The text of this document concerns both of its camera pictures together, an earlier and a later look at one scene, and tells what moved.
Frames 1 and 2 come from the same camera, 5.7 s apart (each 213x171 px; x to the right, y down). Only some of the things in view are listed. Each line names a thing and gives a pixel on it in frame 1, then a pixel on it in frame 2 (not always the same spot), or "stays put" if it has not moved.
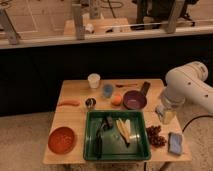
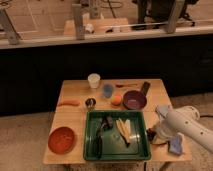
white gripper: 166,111 to 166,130
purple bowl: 134,99 stays put
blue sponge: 175,143 stays put
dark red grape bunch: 155,139 stays put
